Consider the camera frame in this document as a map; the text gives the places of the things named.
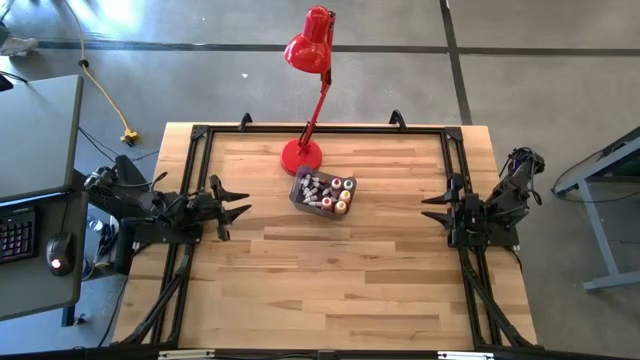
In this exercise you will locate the red desk lamp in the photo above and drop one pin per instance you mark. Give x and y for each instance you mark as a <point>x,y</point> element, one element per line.
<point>301,157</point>

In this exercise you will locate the black keyboard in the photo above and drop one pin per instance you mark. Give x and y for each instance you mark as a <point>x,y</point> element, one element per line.
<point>17,235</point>

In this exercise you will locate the grey raised desk panel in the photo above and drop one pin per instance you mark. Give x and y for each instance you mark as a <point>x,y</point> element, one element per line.
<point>35,140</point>

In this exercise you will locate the black desk leg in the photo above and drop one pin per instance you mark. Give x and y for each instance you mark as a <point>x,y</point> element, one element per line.
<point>131,167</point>

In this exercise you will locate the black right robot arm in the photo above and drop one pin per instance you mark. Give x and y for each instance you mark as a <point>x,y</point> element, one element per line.
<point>515,185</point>

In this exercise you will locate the grey desk top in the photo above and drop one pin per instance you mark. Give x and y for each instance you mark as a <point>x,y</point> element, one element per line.
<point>30,290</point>

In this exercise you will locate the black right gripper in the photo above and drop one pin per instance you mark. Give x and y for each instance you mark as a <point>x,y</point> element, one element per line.
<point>467,212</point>

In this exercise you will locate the black curved frame bracket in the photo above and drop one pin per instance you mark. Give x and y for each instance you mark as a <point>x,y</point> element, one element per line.
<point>245,120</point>
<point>397,119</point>

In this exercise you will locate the person's shoe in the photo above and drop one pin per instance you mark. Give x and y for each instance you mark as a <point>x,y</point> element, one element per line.
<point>17,46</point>

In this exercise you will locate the large red food coloring bottle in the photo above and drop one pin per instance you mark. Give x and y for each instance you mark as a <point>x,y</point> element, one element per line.
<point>336,182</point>

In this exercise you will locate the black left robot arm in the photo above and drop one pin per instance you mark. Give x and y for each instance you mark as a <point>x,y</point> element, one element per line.
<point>130,200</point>

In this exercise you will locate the large orange bottle red cap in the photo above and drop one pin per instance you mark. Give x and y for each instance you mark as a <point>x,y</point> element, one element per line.
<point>326,202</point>

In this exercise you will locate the silver aluminium rail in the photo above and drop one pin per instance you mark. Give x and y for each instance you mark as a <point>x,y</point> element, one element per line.
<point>185,354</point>
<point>465,355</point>

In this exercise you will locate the large green food coloring bottle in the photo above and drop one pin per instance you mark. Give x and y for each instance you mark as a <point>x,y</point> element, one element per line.
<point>348,184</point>

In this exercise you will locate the black computer mouse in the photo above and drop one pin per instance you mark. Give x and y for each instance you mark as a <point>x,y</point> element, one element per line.
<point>60,252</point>

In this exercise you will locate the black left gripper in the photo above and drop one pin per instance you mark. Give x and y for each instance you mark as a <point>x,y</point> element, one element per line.
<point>205,210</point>

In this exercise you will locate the large orange bottle yellow cap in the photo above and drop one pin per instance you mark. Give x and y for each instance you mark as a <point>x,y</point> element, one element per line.
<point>345,195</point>

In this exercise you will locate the grey metal table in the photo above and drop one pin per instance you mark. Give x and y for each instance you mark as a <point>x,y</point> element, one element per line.
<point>597,235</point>

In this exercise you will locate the grey translucent plastic bin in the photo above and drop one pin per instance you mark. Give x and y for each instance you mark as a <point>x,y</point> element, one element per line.
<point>326,176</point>

